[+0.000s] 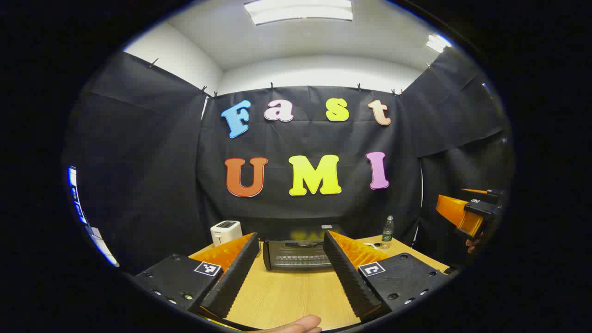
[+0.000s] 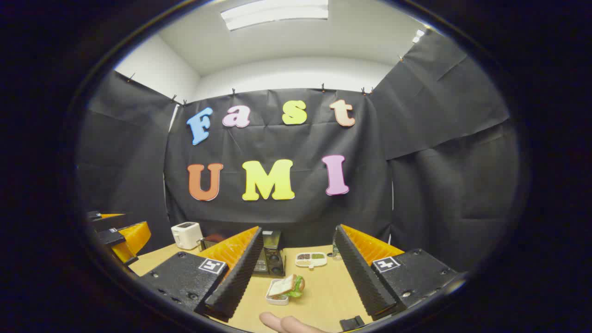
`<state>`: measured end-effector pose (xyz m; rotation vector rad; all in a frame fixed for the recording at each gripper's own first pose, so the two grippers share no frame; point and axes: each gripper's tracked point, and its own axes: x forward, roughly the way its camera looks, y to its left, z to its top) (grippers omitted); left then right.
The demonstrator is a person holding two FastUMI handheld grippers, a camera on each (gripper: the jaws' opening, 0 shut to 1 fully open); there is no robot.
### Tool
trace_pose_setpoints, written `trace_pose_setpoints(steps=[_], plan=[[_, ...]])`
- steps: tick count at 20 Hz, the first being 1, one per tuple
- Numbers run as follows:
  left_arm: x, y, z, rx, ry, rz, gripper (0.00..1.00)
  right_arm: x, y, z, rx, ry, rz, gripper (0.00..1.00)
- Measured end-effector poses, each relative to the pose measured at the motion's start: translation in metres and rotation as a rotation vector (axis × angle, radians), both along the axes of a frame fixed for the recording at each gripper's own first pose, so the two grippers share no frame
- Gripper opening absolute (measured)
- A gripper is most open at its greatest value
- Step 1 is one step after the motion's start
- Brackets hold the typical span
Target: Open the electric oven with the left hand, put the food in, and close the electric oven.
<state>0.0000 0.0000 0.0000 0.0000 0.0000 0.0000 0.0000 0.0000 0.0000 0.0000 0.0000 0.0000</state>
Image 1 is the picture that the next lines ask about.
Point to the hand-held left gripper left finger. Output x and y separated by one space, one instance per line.
236 277

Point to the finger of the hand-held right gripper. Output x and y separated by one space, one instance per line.
485 191
455 212

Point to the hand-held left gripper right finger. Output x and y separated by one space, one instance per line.
351 282

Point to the black electric oven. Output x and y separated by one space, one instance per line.
296 259

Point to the white toaster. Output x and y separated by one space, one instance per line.
225 233

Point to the clear plastic water bottle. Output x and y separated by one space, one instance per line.
387 233

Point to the small ceiling light panel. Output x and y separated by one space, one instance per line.
438 43

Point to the white and blue panel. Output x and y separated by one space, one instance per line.
81 208

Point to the long ceiling light panel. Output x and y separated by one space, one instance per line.
298 11

